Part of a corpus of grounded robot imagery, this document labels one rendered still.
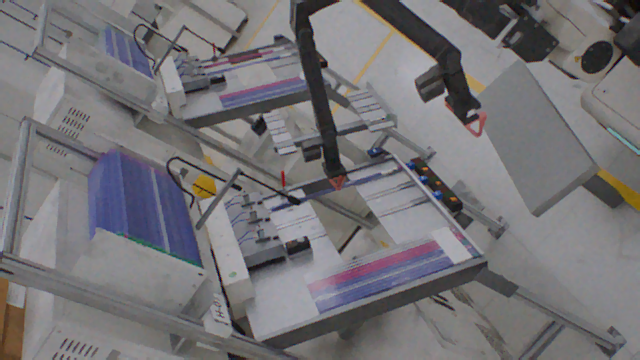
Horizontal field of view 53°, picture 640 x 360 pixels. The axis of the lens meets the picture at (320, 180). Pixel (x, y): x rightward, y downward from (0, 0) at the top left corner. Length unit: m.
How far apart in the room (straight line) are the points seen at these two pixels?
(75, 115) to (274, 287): 1.38
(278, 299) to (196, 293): 0.27
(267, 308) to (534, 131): 1.04
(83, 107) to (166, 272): 1.37
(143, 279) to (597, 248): 1.70
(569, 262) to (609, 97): 0.65
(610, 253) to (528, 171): 0.60
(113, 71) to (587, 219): 2.08
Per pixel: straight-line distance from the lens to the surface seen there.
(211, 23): 6.64
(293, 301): 1.94
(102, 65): 3.03
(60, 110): 2.99
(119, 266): 1.74
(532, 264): 2.82
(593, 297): 2.63
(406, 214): 2.19
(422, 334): 2.20
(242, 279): 1.94
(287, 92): 3.10
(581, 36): 2.04
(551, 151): 2.18
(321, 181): 2.42
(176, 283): 1.79
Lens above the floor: 2.17
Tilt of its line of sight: 31 degrees down
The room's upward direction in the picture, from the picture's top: 61 degrees counter-clockwise
